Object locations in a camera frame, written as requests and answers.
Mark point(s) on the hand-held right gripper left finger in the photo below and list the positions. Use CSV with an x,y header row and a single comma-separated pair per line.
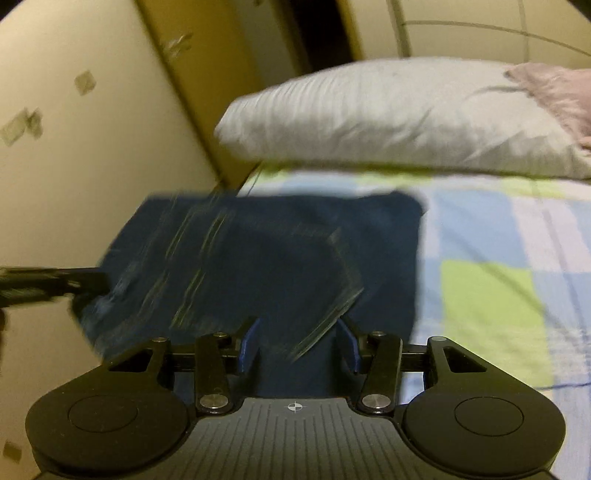
x,y
247,350

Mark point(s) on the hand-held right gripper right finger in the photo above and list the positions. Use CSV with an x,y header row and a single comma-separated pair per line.
x,y
351,350

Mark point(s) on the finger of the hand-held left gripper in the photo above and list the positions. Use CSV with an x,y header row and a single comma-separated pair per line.
x,y
87,281

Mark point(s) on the dark blue jeans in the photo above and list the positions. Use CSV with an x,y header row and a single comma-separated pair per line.
x,y
277,258

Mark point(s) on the bed with checkered sheet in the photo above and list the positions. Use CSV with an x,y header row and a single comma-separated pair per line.
x,y
485,230

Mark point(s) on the grey striped duvet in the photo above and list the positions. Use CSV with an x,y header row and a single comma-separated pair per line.
x,y
369,115

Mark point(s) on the yellow wooden door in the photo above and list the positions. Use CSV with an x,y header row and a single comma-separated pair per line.
x,y
207,69

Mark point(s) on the mauve pillow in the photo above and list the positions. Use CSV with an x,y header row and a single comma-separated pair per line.
x,y
558,92

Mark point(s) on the cream wardrobe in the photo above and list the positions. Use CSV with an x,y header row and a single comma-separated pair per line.
x,y
461,32

